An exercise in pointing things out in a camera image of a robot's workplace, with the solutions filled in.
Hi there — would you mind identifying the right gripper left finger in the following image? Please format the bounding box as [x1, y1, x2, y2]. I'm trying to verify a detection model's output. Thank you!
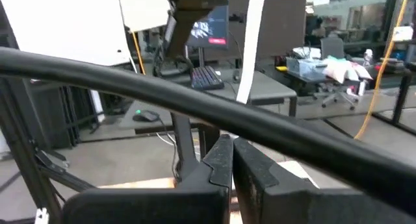
[60, 134, 234, 224]

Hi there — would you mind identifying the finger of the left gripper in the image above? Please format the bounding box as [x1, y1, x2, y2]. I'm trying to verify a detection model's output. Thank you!
[166, 9, 213, 59]

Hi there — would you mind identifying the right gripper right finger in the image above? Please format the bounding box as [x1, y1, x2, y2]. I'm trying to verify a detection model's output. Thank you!
[233, 136, 416, 224]

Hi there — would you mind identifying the computer monitor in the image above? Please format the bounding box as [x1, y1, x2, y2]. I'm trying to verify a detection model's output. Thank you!
[185, 5, 229, 51]

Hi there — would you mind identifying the white panel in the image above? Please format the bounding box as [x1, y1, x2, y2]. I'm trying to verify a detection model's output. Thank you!
[117, 0, 172, 33]

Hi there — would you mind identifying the black keyboard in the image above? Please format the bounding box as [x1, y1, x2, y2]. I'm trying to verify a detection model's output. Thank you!
[190, 65, 226, 92]

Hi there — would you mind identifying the dark brown partition panel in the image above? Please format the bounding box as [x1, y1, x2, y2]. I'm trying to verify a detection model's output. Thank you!
[227, 0, 308, 61]

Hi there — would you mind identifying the black computer mouse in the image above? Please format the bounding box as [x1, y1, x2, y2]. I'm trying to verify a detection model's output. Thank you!
[132, 108, 161, 123]

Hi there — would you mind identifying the large whiteboard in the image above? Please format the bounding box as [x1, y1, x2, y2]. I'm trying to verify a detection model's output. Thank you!
[0, 0, 131, 68]

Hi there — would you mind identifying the person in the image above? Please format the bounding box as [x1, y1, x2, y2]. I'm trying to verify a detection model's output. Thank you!
[309, 17, 328, 39]

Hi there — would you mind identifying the clear plastic bin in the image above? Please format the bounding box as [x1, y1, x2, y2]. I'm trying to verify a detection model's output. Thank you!
[285, 56, 327, 78]

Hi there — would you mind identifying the black rack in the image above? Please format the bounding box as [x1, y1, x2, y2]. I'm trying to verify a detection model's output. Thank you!
[22, 84, 100, 151]

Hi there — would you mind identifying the white pink cloth pile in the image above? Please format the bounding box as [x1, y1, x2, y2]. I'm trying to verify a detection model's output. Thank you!
[320, 55, 374, 86]

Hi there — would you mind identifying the grey office chair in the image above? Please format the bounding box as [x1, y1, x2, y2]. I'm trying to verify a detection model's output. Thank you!
[311, 36, 361, 112]

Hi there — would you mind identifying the white bottle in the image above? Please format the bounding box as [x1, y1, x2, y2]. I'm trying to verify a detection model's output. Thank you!
[363, 48, 374, 68]

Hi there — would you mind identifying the small white box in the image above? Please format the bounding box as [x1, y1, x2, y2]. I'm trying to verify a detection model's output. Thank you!
[391, 25, 415, 43]

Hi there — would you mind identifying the yellow cable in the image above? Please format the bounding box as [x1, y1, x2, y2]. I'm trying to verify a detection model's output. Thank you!
[353, 0, 413, 141]
[131, 31, 147, 76]

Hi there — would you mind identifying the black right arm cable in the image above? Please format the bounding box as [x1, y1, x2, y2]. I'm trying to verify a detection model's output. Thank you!
[0, 46, 416, 218]

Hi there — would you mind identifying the black aluminium rig frame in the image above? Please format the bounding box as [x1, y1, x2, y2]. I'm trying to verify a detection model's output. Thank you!
[0, 77, 97, 224]

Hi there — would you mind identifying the black post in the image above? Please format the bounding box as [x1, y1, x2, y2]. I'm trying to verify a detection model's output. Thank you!
[391, 60, 414, 125]

